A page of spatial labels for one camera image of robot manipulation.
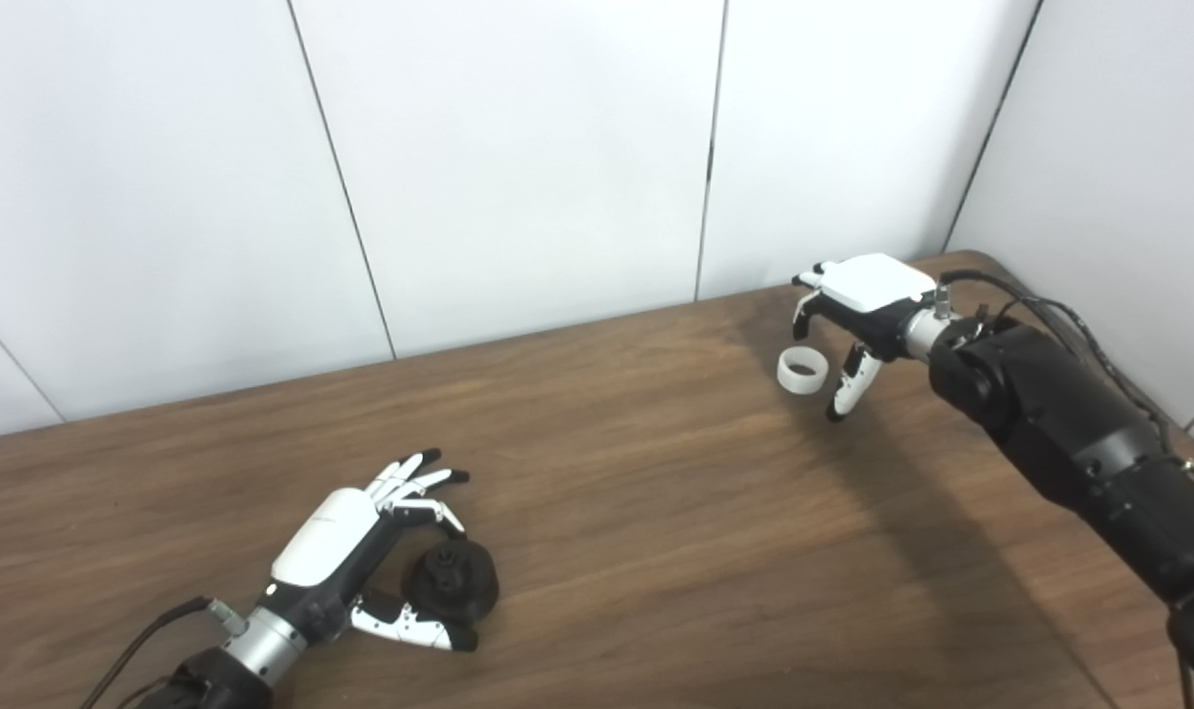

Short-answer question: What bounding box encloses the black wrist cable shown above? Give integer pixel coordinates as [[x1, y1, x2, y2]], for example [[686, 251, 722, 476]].
[[80, 596, 248, 709], [936, 270, 1194, 488]]

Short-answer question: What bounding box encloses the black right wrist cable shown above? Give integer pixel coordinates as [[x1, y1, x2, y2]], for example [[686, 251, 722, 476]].
[[936, 270, 1194, 488]]

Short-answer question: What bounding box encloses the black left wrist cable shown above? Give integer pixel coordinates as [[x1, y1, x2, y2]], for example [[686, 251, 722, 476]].
[[80, 596, 248, 709]]

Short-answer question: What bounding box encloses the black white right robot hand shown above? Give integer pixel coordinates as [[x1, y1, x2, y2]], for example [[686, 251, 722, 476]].
[[791, 253, 937, 423]]

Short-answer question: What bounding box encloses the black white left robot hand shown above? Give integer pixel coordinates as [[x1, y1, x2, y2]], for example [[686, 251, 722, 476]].
[[259, 449, 479, 653]]

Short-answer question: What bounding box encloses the white ring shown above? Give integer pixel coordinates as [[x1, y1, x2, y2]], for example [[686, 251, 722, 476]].
[[777, 347, 830, 397]]

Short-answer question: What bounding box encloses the round black part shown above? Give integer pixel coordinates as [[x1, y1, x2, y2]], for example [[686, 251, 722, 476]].
[[402, 540, 500, 624]]

